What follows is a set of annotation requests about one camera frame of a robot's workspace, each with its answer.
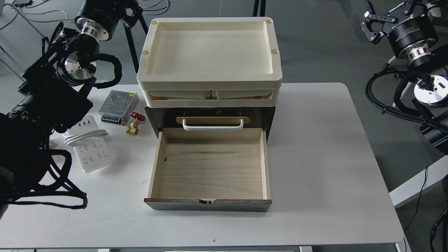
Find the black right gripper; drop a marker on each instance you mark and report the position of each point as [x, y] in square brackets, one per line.
[404, 31]

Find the white power strip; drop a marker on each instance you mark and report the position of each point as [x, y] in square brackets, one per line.
[89, 144]

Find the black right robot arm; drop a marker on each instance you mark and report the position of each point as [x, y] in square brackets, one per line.
[422, 85]

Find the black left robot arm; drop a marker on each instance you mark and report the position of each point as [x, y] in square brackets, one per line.
[56, 89]

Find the dark wooden cabinet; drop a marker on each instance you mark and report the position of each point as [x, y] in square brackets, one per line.
[214, 123]

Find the white table beam right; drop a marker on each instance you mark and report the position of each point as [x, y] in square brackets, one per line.
[422, 182]

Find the cream plastic tray organizer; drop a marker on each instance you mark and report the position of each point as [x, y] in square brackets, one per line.
[237, 90]

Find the open wooden drawer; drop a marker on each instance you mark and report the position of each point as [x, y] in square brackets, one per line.
[210, 171]

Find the metal mesh power supply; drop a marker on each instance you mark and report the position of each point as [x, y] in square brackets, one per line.
[117, 107]

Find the brass valve red handle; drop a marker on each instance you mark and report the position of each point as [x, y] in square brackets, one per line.
[133, 129]

